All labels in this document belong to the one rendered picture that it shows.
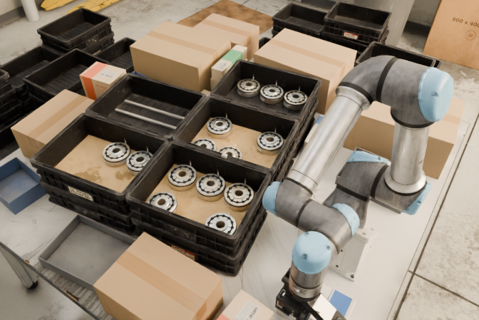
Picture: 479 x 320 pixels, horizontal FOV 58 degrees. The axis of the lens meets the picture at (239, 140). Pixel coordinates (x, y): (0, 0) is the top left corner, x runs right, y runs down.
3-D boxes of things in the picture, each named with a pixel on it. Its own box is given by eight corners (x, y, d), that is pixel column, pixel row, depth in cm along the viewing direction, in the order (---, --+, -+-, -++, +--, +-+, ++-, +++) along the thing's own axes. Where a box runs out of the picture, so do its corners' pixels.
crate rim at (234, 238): (271, 177, 149) (272, 172, 148) (235, 245, 129) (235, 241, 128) (171, 144, 161) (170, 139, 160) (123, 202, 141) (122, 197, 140)
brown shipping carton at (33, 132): (74, 116, 205) (65, 88, 195) (110, 131, 198) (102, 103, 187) (23, 156, 186) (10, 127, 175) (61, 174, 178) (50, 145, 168)
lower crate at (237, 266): (269, 214, 163) (271, 193, 155) (236, 281, 143) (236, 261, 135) (177, 181, 176) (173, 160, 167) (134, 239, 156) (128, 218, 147)
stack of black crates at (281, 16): (331, 55, 348) (337, 15, 325) (314, 73, 330) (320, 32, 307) (287, 40, 364) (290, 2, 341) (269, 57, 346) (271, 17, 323)
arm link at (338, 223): (321, 189, 102) (294, 217, 95) (365, 211, 96) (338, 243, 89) (319, 211, 107) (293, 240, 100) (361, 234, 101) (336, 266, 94)
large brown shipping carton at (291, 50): (350, 84, 224) (357, 50, 210) (323, 115, 206) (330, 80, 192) (282, 60, 240) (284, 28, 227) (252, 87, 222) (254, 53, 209)
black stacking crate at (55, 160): (173, 162, 168) (170, 140, 160) (128, 219, 148) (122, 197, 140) (90, 134, 180) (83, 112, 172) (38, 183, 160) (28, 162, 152)
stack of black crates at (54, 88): (93, 104, 302) (75, 47, 271) (124, 120, 289) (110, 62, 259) (44, 137, 277) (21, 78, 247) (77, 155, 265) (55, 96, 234)
